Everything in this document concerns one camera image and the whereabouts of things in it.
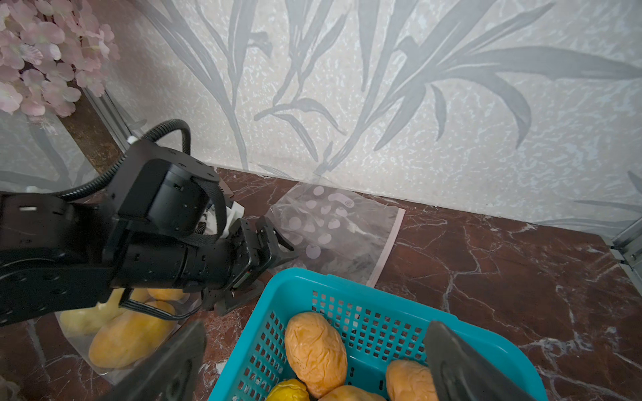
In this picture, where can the green potato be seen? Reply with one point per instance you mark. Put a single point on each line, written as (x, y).
(89, 321)

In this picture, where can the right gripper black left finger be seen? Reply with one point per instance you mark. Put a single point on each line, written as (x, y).
(170, 373)

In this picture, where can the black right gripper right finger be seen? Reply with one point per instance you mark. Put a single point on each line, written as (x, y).
(461, 373)

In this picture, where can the artificial pink blossom tree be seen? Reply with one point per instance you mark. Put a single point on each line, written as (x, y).
(54, 57)

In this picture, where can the teal plastic basket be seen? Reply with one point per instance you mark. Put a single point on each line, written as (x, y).
(376, 327)

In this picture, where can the yellow orange potato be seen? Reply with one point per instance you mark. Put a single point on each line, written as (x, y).
(127, 339)

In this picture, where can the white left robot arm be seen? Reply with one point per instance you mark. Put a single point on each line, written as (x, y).
(51, 244)

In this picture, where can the clear dotted zipper bag back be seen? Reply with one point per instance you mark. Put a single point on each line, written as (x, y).
(337, 232)

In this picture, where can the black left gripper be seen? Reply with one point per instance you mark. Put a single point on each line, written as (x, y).
(165, 212)

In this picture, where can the orange potato in basket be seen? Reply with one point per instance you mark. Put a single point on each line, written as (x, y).
(316, 353)

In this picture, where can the clear dotted zipper bag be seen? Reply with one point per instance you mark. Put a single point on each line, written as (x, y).
(337, 232)
(113, 376)

